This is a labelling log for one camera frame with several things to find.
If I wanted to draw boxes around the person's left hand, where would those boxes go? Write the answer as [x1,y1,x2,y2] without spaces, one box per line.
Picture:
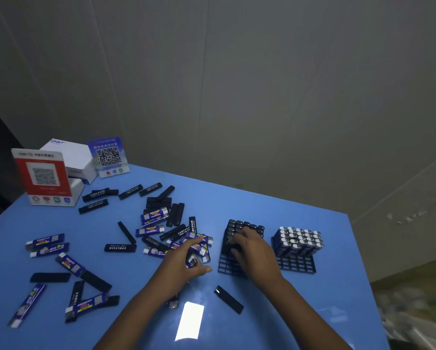
[150,238,213,301]

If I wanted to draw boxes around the person's right hand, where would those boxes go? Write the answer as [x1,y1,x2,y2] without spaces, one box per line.
[226,227,285,285]

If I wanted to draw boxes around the black grid tray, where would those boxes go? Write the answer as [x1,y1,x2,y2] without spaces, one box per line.
[270,226,324,275]
[217,219,266,279]

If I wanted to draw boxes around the row of black lighters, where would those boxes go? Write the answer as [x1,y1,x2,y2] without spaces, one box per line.
[223,219,266,248]

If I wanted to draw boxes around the row of blue lighters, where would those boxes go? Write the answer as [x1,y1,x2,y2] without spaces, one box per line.
[271,226,324,256]

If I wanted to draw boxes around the black slim lighter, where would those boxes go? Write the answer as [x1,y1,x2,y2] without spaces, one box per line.
[214,285,245,315]

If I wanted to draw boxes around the pile of mixed lighters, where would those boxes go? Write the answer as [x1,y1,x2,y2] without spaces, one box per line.
[8,182,215,329]

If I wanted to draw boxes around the person's right forearm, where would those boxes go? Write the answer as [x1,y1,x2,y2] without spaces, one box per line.
[268,275,354,350]

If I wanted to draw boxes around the person's left forearm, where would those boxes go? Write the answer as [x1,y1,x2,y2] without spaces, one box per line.
[93,284,173,350]

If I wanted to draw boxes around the blue code sign stand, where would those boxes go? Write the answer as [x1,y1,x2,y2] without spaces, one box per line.
[87,137,131,179]

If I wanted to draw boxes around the white cardboard box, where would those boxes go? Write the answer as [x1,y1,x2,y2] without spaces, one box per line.
[39,138,99,185]

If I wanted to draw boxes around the red code sign stand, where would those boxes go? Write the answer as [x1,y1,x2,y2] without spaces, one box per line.
[11,148,86,208]

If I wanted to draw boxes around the crumpled clear plastic bags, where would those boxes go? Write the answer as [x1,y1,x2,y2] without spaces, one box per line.
[378,284,436,350]

